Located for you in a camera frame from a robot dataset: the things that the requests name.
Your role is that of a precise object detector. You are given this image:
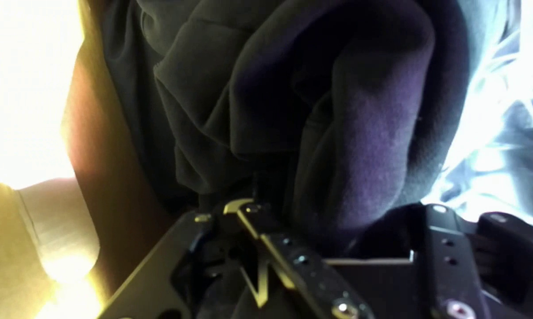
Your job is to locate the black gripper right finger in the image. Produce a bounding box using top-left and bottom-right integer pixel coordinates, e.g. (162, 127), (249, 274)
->
(422, 202), (488, 319)

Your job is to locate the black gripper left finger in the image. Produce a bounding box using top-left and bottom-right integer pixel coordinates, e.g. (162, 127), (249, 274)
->
(221, 196), (376, 319)

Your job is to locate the clear plastic bag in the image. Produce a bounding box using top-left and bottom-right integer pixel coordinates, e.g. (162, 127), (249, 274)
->
(431, 0), (533, 228)

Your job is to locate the black hoodie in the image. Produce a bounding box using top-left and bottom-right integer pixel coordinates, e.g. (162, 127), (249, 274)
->
(95, 0), (474, 237)

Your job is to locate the open cardboard box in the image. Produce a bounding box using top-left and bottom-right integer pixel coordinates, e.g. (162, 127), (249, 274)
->
(0, 0), (182, 319)

